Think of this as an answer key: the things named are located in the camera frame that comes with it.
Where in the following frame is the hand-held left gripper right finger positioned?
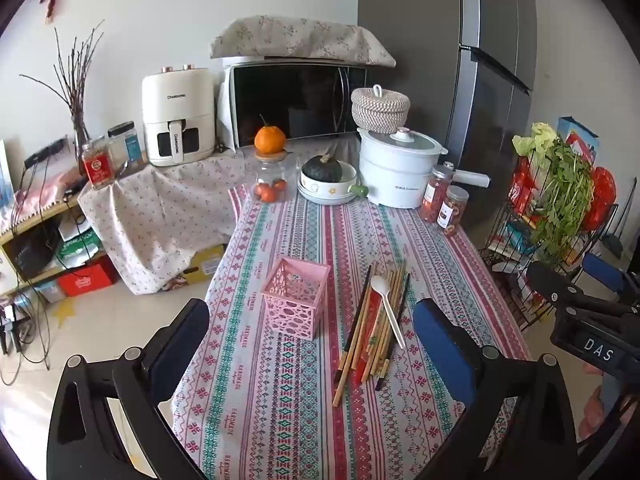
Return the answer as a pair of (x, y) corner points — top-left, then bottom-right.
(413, 298), (593, 480)

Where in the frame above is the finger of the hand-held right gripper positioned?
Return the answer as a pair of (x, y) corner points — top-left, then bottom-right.
(525, 261), (591, 312)
(581, 252), (640, 307)

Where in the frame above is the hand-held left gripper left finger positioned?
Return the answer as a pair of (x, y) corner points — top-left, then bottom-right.
(46, 298), (211, 480)

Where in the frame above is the pile of mixed chopsticks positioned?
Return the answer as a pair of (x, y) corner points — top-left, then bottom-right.
(332, 260), (412, 407)

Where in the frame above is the pink plastic basket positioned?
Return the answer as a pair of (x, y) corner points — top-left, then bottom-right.
(261, 257), (332, 342)

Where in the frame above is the person's right hand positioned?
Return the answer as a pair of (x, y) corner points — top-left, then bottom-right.
(579, 384), (618, 445)

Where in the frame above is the white plastic spoon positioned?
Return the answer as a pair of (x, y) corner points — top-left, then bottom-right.
(371, 275), (407, 350)

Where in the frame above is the red plastic bag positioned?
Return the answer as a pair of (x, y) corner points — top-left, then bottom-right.
(582, 166), (618, 233)

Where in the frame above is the bunch of green herbs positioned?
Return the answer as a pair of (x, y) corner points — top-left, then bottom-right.
(530, 145), (598, 261)

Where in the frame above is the brown cardboard box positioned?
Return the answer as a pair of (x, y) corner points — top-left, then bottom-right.
(162, 243), (228, 291)

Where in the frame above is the red snack packet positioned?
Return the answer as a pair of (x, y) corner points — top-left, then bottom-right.
(506, 157), (541, 216)

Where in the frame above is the striped patterned tablecloth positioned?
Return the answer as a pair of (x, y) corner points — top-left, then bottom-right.
(172, 182), (533, 480)

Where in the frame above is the red gift box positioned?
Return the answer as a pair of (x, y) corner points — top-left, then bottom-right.
(57, 262), (118, 298)

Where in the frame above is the short red spice jar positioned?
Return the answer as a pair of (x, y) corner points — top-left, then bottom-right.
(436, 186), (470, 237)

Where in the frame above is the blue cardboard box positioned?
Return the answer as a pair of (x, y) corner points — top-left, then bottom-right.
(557, 116), (600, 166)

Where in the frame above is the white floral cabinet cloth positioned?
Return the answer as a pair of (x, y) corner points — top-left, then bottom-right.
(77, 152), (248, 296)

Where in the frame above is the pale green lettuce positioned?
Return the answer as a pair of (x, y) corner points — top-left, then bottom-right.
(512, 121), (558, 158)

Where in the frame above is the green and white bag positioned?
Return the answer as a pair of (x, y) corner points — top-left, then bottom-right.
(55, 232), (103, 268)

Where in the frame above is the tall red spice jar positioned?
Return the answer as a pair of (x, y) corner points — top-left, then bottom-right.
(419, 164), (455, 223)

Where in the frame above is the white electric cooking pot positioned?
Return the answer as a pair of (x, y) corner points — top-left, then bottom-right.
(356, 127), (490, 208)

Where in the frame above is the white floral casserole dish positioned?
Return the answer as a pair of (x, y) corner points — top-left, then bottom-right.
(297, 162), (370, 206)

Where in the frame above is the glass jar with tomatoes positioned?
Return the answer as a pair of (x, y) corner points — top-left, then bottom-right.
(254, 151), (292, 204)

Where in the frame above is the wooden shelf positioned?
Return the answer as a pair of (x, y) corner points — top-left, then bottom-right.
(0, 192), (108, 306)

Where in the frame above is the red label glass jar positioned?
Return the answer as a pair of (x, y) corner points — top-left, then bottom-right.
(81, 136), (115, 190)

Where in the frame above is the black lid glass jar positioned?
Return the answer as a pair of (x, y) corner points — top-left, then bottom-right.
(107, 121), (146, 177)

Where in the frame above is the pink cloth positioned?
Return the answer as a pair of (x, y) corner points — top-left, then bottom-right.
(10, 170), (86, 221)

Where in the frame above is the dark green pumpkin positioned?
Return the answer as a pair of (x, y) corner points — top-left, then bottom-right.
(302, 154), (343, 182)

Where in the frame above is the grey refrigerator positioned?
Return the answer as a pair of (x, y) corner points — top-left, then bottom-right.
(357, 0), (538, 233)

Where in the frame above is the orange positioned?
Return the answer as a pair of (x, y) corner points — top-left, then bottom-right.
(254, 115), (287, 155)

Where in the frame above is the black power strip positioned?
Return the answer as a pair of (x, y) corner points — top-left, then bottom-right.
(24, 137), (68, 168)

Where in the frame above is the cream air fryer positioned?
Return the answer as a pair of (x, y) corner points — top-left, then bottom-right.
(141, 64), (217, 168)

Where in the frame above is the woven lidded basket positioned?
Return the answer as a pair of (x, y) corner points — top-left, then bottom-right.
(351, 85), (411, 134)

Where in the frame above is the white microwave oven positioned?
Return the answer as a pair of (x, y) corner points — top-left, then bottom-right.
(217, 57), (368, 151)

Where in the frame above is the vase of bare twigs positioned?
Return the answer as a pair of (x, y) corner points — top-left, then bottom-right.
(20, 20), (106, 161)

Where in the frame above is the floral microwave cover cloth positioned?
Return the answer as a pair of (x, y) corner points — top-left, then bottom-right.
(209, 16), (397, 69)

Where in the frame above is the black wire rack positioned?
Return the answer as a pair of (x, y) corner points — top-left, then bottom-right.
(477, 155), (621, 331)

